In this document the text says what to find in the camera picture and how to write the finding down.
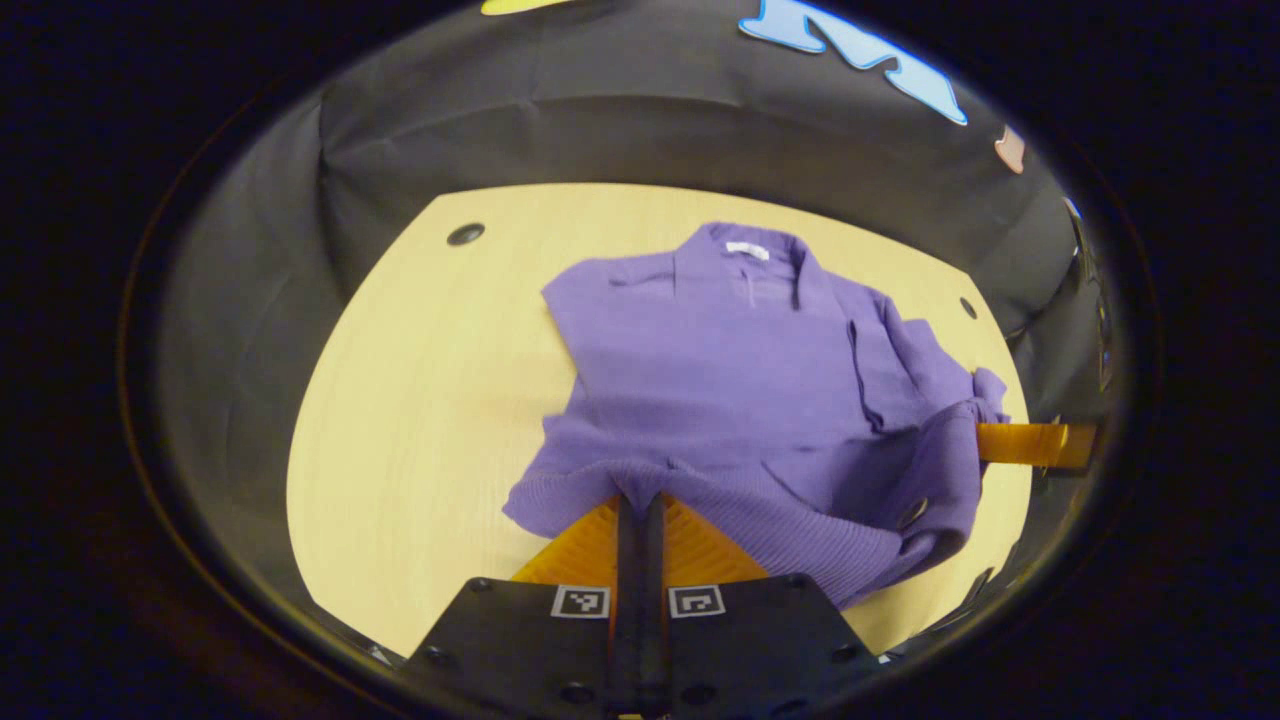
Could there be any black backdrop cloth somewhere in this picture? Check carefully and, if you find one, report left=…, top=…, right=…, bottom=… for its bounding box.
left=150, top=0, right=1129, bottom=601

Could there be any purple knit cardigan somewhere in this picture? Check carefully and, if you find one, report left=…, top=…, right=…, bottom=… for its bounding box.
left=502, top=222, right=1011, bottom=611

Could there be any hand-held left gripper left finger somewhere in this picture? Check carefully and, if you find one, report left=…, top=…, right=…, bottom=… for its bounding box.
left=400, top=490, right=641, bottom=720

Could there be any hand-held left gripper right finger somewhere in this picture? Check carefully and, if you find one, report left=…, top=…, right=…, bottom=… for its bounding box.
left=640, top=490, right=883, bottom=720

